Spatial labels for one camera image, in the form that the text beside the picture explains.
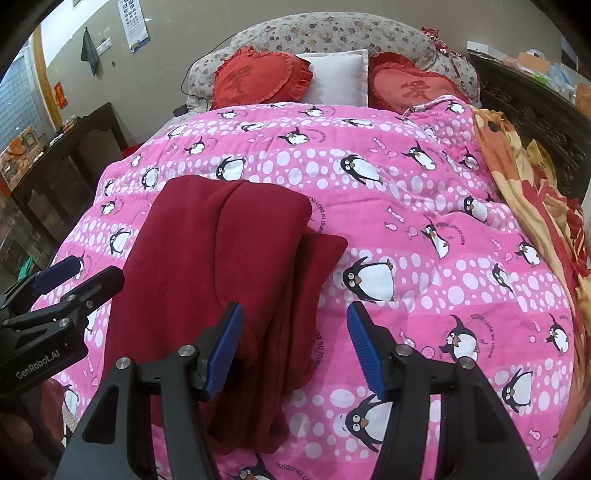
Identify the dark wooden cabinet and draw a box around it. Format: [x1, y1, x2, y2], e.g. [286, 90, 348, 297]
[0, 102, 132, 282]

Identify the white pillow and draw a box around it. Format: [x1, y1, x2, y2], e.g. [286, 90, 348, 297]
[295, 48, 370, 108]

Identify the pile of assorted packets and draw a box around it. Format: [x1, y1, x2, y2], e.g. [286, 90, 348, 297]
[466, 41, 591, 109]

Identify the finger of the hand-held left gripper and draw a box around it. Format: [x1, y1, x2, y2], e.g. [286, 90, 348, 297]
[7, 265, 125, 333]
[0, 256, 85, 315]

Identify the red fabric bow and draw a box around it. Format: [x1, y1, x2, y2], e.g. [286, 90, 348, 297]
[422, 27, 451, 51]

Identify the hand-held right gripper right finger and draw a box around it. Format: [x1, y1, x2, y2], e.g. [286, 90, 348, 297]
[346, 301, 539, 480]

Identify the grey hanging cloth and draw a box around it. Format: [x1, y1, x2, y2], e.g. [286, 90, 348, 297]
[81, 27, 100, 77]

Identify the dark carved wooden furniture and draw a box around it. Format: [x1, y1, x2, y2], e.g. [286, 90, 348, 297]
[468, 53, 591, 204]

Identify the floral padded headboard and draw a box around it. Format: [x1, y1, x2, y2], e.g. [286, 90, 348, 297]
[185, 13, 483, 112]

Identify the pink penguin print blanket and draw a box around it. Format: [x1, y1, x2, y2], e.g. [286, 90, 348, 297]
[28, 99, 578, 480]

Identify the red heart pillow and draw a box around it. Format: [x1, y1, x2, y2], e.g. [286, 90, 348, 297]
[210, 46, 315, 112]
[367, 52, 472, 114]

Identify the orange printed box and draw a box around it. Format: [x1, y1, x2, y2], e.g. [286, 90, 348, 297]
[0, 134, 42, 185]

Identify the orange floral blanket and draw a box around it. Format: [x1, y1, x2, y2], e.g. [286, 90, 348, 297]
[471, 106, 591, 305]

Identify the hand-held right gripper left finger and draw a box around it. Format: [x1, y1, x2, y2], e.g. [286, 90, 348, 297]
[55, 302, 245, 480]

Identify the black cable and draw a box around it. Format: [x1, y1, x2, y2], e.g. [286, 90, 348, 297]
[180, 34, 245, 100]

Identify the dark red garment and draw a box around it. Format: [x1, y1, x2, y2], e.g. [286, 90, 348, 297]
[108, 175, 349, 457]

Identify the wall calendar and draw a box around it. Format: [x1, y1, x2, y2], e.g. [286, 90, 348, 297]
[117, 0, 151, 52]

